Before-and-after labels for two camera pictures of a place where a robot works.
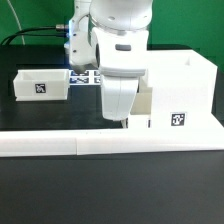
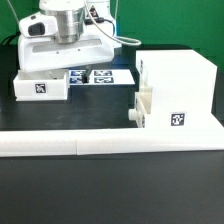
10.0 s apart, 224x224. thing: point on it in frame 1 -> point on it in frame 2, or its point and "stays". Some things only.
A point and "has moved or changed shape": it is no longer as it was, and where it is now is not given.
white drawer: x=42 y=85 stays
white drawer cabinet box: x=183 y=87 stays
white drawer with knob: x=140 y=117 has moved or changed shape
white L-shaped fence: x=110 y=141 stays
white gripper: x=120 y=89 -> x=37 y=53
